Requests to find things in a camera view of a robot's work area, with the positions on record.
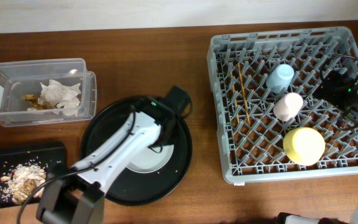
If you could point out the blue cup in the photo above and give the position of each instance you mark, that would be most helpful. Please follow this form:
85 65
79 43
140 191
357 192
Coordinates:
280 78

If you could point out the pink cup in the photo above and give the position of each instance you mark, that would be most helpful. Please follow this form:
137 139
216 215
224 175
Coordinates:
288 106

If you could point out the clear plastic bin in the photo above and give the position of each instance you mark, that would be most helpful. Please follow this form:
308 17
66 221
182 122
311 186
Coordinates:
35 77

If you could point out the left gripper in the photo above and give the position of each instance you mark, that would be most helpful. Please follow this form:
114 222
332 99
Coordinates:
156 147

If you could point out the black rectangular bin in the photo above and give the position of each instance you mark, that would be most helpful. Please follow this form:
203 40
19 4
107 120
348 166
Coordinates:
53 150

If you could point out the yellow-green bowl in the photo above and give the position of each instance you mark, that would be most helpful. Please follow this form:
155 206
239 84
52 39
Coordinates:
304 146

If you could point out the food scraps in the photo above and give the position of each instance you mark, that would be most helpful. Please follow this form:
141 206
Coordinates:
19 179

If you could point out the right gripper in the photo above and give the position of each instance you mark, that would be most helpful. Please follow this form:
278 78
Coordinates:
332 85

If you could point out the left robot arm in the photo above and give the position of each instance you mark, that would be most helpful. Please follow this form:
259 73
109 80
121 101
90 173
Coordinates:
136 151

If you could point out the white napkin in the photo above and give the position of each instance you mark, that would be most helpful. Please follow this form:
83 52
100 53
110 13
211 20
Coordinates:
65 98

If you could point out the wooden chopstick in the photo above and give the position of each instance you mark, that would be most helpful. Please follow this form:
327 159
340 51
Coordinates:
243 94
234 92

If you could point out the gold foil wrapper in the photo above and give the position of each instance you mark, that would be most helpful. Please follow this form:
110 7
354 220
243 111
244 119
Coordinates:
38 103

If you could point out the grey plate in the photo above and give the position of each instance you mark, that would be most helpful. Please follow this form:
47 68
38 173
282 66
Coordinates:
151 160

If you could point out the round black tray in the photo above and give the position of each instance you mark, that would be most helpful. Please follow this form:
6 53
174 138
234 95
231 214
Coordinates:
131 188

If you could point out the grey dishwasher rack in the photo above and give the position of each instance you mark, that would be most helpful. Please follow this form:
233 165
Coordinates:
255 153

